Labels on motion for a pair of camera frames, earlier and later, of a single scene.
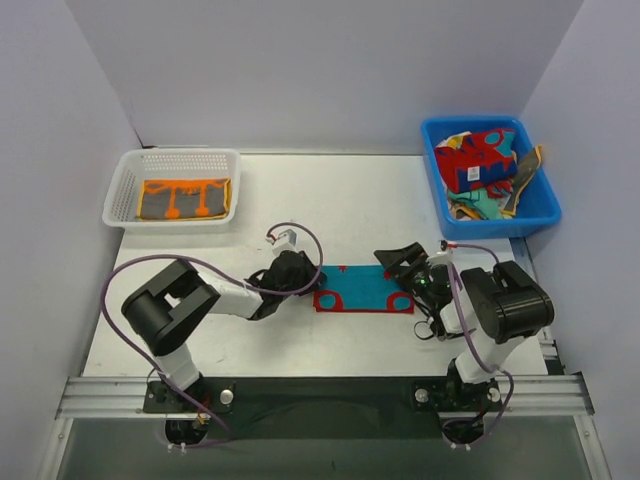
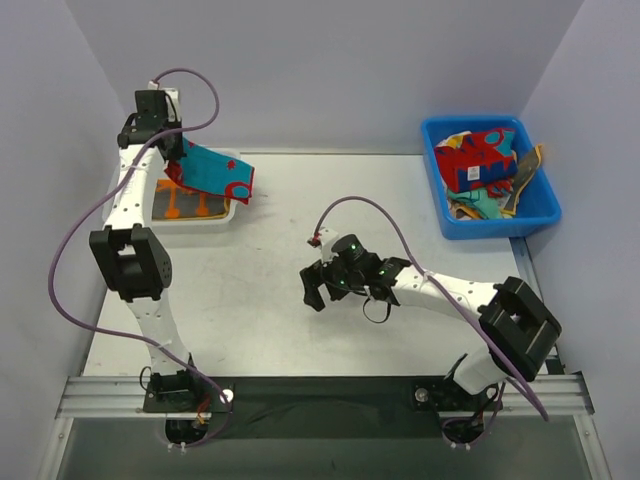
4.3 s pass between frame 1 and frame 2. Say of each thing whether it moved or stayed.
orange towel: stayed
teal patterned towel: stayed
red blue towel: moved
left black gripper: moved
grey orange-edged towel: stayed
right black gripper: moved
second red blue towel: stayed
